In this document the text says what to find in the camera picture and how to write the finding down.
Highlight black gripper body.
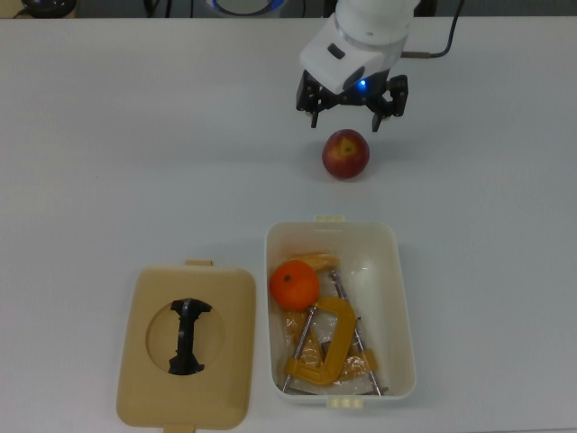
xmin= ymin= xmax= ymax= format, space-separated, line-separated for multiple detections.
xmin=330 ymin=70 xmax=392 ymax=108

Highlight orange mandarin fruit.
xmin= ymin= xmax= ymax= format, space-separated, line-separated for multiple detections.
xmin=270 ymin=260 xmax=321 ymax=311

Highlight white plastic container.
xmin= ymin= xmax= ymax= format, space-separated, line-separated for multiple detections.
xmin=264 ymin=215 xmax=417 ymax=410

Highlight beige container lid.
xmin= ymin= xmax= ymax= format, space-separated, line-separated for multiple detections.
xmin=115 ymin=259 xmax=257 ymax=433

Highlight red apple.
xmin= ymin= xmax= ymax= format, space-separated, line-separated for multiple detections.
xmin=321 ymin=129 xmax=371 ymax=180

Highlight yellow C-clamp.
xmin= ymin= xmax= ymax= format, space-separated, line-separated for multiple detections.
xmin=281 ymin=295 xmax=358 ymax=392
xmin=291 ymin=253 xmax=389 ymax=397

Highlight black round device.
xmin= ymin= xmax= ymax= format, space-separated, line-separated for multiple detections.
xmin=20 ymin=0 xmax=78 ymax=19

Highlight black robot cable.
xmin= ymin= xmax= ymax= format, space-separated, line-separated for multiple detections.
xmin=401 ymin=0 xmax=466 ymax=60

